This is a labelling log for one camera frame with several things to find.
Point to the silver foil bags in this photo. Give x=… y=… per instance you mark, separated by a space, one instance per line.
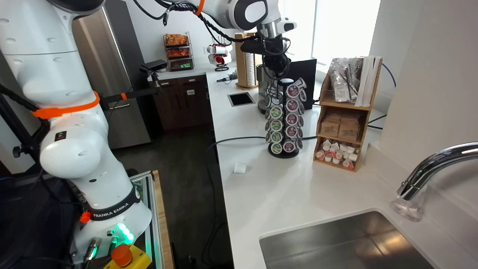
x=344 y=77

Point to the black pen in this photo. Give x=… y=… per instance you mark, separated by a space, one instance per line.
x=226 y=78

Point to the wood framed glass cart panel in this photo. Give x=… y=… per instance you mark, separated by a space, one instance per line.
x=159 y=219

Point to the small white packet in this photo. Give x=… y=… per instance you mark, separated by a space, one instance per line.
x=239 y=168

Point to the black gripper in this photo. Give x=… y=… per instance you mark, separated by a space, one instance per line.
x=269 y=47

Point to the black coffee machine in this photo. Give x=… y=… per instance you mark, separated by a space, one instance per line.
x=306 y=80

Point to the yellow red emergency stop button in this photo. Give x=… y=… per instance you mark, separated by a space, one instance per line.
x=123 y=254

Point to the red and white appliance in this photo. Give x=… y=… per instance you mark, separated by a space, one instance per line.
x=220 y=56

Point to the snack rack with orange bags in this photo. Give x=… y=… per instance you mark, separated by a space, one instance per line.
x=177 y=53

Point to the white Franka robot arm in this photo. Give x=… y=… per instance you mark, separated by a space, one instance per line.
x=64 y=124

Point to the brown sugar packets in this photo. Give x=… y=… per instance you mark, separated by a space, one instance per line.
x=341 y=127

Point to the chrome sink faucet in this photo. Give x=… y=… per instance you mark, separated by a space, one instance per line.
x=427 y=166

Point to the dark wood cabinet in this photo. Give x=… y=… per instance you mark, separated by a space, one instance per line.
x=181 y=105

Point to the stainless steel refrigerator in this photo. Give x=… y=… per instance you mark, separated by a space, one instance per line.
x=114 y=75

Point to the white creamer cups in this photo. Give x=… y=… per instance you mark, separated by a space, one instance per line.
x=338 y=153

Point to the black device on cabinet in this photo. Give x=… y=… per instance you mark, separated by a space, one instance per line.
x=153 y=66

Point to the black k-cup carousel holder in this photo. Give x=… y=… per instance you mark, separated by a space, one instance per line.
x=284 y=121

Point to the stainless steel sink basin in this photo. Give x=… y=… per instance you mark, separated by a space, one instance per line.
x=344 y=244

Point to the wooden paper cup dispenser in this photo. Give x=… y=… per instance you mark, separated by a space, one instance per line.
x=245 y=68

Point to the black bar with orange clips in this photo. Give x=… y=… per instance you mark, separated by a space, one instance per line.
x=124 y=99

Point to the wooden condiment organizer shelf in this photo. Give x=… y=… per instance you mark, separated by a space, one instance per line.
x=348 y=106

